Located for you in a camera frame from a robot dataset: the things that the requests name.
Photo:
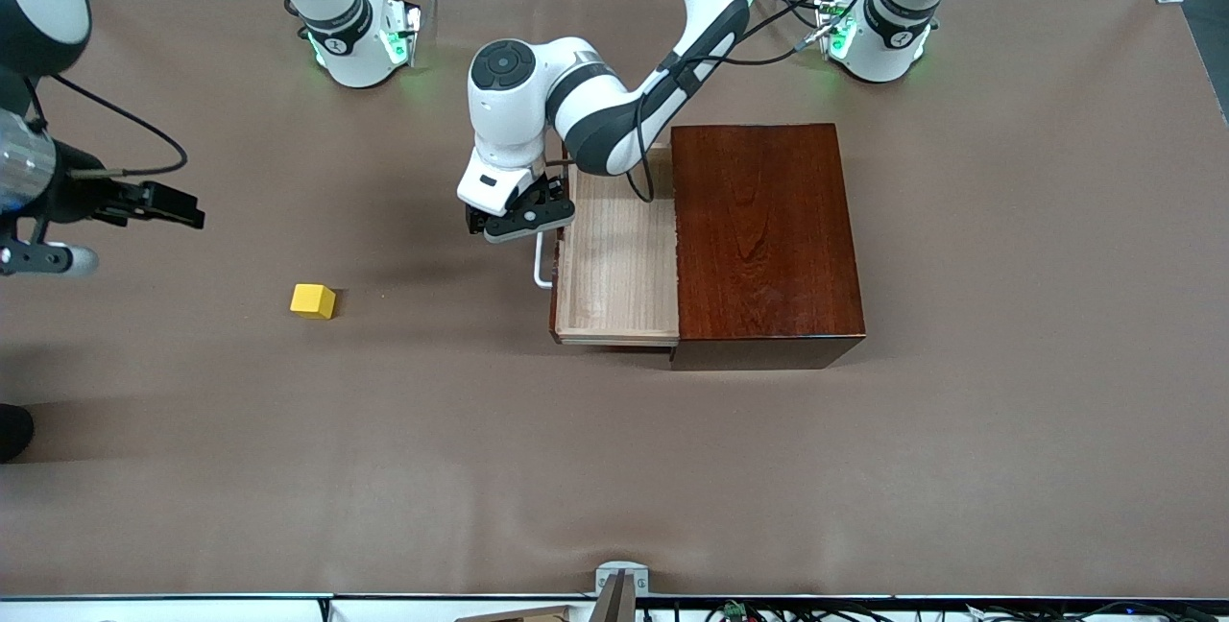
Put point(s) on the brown table cloth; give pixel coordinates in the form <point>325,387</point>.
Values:
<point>480,459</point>

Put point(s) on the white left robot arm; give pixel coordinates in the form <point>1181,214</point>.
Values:
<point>523,118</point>

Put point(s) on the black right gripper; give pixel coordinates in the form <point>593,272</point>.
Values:
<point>81,196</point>

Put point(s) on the yellow block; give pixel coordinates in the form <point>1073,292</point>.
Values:
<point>313,300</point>

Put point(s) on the grey metal camera bracket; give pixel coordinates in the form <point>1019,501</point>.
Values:
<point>619,593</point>

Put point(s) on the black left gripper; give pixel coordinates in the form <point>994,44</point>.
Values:
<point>550,194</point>

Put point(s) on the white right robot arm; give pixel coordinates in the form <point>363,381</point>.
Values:
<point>336,36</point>

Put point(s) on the dark wooden cabinet box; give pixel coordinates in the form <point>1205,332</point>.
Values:
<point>768,238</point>

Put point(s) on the brown cardboard piece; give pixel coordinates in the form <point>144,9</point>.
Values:
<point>523,615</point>

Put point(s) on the black round object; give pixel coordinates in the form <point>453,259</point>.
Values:
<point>13,432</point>

